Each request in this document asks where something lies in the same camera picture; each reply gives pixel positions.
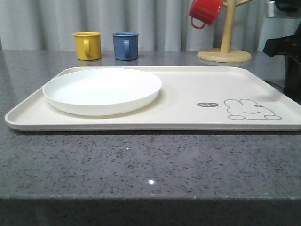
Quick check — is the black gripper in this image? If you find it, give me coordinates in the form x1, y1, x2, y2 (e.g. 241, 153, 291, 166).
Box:
263, 35, 301, 103

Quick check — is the white round plate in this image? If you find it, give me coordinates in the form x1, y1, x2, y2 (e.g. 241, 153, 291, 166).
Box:
42, 68, 162, 116

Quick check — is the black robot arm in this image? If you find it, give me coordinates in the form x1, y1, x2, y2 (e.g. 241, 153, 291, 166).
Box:
263, 0, 301, 103

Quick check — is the wooden mug tree stand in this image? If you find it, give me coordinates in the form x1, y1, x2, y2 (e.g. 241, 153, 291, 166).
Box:
197, 0, 252, 63

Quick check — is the cream rabbit serving tray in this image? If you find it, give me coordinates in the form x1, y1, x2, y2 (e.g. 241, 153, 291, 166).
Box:
5, 66, 301, 131

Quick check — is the red enamel mug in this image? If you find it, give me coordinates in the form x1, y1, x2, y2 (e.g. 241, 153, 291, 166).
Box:
189, 0, 223, 29

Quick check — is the blue enamel mug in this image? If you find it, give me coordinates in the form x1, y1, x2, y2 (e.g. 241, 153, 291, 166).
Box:
112, 32, 139, 61

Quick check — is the yellow enamel mug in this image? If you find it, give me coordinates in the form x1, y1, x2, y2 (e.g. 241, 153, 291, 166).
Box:
73, 32, 102, 61

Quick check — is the grey curtain backdrop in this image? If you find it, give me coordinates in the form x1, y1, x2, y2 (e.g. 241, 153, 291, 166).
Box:
0, 0, 301, 52

